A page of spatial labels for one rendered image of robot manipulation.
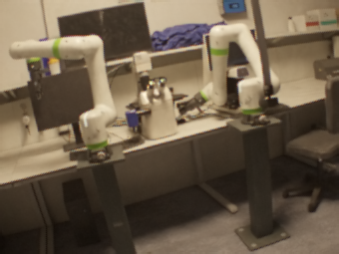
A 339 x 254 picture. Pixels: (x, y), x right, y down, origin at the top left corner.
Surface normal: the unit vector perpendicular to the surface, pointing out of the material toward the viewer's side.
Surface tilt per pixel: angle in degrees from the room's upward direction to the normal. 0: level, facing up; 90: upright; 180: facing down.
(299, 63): 90
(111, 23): 86
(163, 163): 90
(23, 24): 90
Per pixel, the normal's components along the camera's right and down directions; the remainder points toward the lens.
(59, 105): 0.32, 0.11
